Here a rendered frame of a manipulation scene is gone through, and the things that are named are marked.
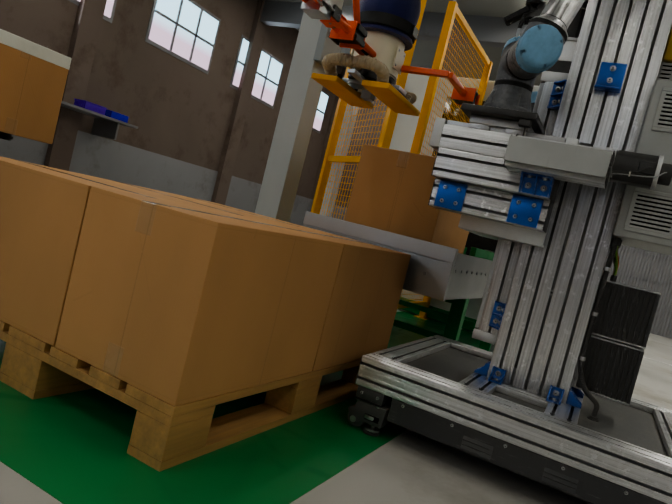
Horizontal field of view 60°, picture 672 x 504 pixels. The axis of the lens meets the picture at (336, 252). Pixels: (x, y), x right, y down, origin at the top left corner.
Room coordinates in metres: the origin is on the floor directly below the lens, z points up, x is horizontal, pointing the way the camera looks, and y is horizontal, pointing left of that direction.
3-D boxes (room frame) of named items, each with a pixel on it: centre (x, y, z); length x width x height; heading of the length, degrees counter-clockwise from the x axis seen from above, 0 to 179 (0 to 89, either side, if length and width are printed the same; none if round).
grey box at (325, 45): (3.49, 0.33, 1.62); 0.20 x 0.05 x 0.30; 153
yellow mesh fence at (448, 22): (4.19, -0.57, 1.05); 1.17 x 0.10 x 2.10; 153
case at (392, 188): (2.70, -0.31, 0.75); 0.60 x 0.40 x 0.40; 155
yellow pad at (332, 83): (2.12, 0.11, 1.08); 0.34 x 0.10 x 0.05; 155
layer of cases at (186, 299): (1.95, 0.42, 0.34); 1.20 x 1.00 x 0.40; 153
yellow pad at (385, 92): (2.04, -0.06, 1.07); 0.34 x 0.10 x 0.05; 155
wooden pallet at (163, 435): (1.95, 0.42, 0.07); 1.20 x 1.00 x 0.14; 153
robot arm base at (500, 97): (1.81, -0.40, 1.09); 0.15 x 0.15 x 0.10
